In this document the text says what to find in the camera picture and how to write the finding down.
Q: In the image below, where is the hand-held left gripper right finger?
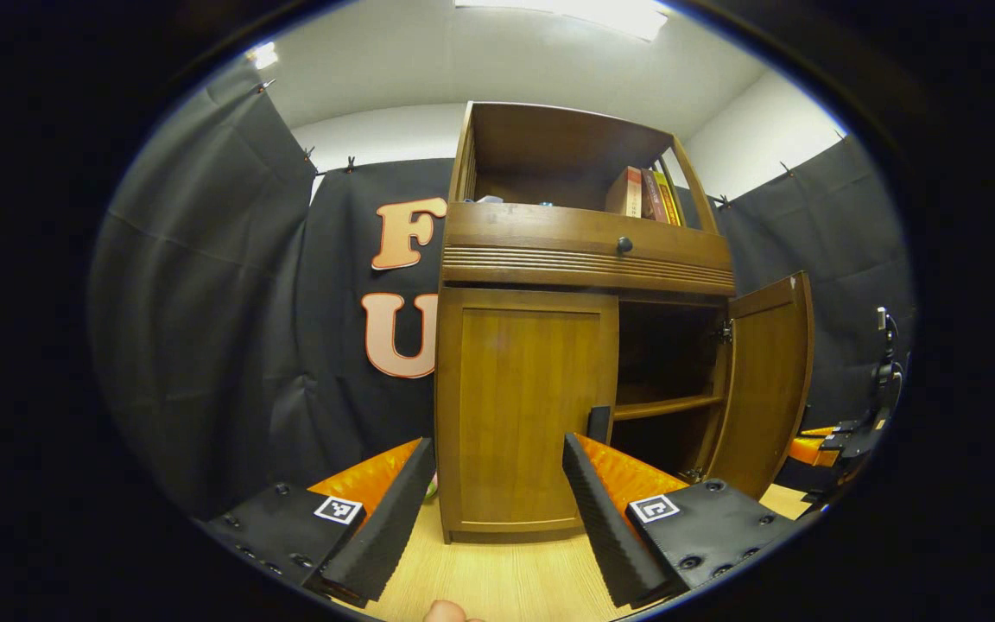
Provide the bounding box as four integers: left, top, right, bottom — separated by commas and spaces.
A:
561, 432, 809, 610

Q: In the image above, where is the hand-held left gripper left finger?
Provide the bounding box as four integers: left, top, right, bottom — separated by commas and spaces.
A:
195, 438, 438, 608

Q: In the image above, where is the wooden cabinet door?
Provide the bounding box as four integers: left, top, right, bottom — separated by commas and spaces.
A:
704, 270, 816, 503
440, 288, 620, 534

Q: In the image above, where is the wooden double-door shoe cabinet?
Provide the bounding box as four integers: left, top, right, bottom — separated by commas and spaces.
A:
434, 101, 737, 545

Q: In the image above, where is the wooden inner shelf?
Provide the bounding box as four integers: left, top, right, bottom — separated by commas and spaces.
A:
613, 394, 724, 422

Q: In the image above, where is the black backdrop cloth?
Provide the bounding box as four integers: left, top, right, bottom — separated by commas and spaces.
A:
87, 62, 917, 521

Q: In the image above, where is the yellow book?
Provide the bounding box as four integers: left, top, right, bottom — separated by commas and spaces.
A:
653, 170, 685, 228

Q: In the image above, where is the long ceiling light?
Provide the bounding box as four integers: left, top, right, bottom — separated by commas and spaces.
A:
453, 0, 670, 43

